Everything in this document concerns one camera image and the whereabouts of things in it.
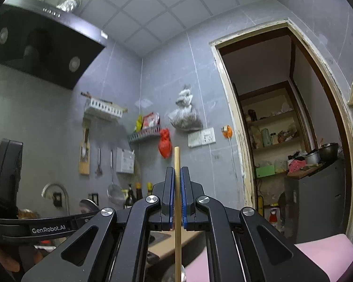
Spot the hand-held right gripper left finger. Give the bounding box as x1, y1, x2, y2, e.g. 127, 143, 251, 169
21, 167, 176, 282

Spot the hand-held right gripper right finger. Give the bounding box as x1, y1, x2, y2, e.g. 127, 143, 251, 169
180, 167, 333, 282

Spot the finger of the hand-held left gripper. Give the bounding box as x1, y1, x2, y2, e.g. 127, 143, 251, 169
72, 210, 102, 229

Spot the wooden chopstick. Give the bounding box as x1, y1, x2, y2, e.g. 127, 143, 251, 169
174, 146, 182, 282

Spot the person's left hand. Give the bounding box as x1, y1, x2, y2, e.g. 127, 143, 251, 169
0, 245, 20, 273

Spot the row of condiment bottles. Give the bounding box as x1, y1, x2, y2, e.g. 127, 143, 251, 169
121, 181, 154, 210

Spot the hanging metal strainer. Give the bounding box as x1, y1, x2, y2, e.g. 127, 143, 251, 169
107, 149, 126, 205

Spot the steel faucet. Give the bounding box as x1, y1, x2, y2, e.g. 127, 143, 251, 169
40, 183, 70, 215

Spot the wooden hanging board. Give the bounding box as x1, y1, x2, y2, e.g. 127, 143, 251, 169
78, 127, 91, 176

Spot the red plastic bag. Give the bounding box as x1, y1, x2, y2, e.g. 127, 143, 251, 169
158, 128, 172, 159

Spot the green box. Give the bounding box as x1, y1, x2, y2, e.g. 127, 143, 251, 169
255, 165, 276, 179

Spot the red snack packet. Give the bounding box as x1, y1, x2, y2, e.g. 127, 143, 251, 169
142, 112, 161, 130

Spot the clear bag of dried goods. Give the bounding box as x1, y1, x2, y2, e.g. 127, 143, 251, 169
167, 84, 203, 132

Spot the wooden cupboard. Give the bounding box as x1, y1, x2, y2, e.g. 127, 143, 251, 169
238, 80, 314, 215

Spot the pink cloth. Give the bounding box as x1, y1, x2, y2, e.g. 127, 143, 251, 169
288, 159, 307, 174

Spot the grey cabinet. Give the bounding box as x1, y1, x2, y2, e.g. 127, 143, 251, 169
283, 158, 347, 245

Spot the steel pot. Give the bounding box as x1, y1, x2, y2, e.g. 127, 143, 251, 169
304, 149, 322, 165

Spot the pink tablecloth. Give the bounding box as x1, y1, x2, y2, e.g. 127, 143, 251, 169
183, 233, 353, 282

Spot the dark metal bowl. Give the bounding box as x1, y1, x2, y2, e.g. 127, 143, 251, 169
318, 142, 339, 163

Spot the black range hood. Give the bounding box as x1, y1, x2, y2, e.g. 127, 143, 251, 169
0, 0, 108, 90

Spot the white wall box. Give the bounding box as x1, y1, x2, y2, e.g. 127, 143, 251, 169
116, 147, 136, 174

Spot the white wall socket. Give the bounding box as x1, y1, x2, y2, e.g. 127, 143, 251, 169
188, 126, 216, 149

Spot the grey wall shelf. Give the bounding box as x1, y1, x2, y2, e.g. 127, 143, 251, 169
127, 124, 162, 143

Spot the pale door frame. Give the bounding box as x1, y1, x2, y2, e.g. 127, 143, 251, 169
209, 18, 353, 243

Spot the white wall rack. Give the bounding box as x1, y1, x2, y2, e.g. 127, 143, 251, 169
80, 91, 128, 121

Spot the foil duct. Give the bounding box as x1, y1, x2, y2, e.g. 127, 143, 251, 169
56, 0, 80, 13

